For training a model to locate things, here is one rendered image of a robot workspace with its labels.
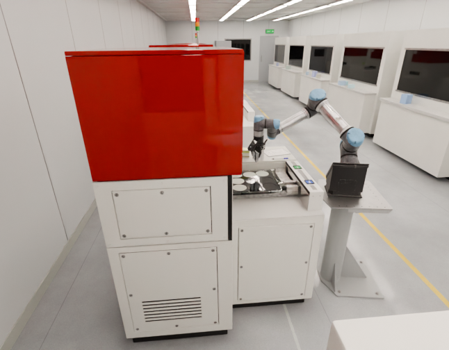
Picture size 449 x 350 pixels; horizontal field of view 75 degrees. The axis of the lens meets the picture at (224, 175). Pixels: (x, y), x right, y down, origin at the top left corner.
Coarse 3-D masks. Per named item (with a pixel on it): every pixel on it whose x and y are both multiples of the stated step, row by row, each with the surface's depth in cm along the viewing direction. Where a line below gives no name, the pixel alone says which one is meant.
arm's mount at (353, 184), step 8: (336, 168) 202; (344, 168) 201; (352, 168) 200; (360, 168) 199; (328, 176) 214; (336, 176) 204; (344, 176) 203; (352, 176) 202; (360, 176) 202; (328, 184) 213; (336, 184) 207; (344, 184) 205; (352, 184) 204; (360, 184) 204; (328, 192) 213; (336, 192) 209; (344, 192) 208; (352, 192) 207; (360, 192) 209
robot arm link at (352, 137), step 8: (312, 96) 212; (320, 96) 211; (312, 104) 216; (320, 104) 211; (328, 104) 211; (328, 112) 208; (336, 112) 207; (328, 120) 210; (336, 120) 205; (344, 120) 205; (336, 128) 206; (344, 128) 201; (352, 128) 197; (344, 136) 200; (352, 136) 195; (360, 136) 195; (344, 144) 205; (352, 144) 197; (360, 144) 198
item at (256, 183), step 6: (270, 174) 227; (246, 180) 218; (252, 180) 218; (258, 180) 218; (264, 180) 218; (270, 180) 218; (246, 186) 208; (252, 186) 209; (258, 186) 208; (264, 186) 208; (270, 186) 208; (276, 186) 208
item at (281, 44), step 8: (280, 40) 1204; (288, 40) 1126; (280, 48) 1208; (288, 48) 1138; (280, 56) 1214; (280, 64) 1220; (272, 72) 1264; (280, 72) 1181; (272, 80) 1270; (280, 80) 1194; (280, 88) 1250
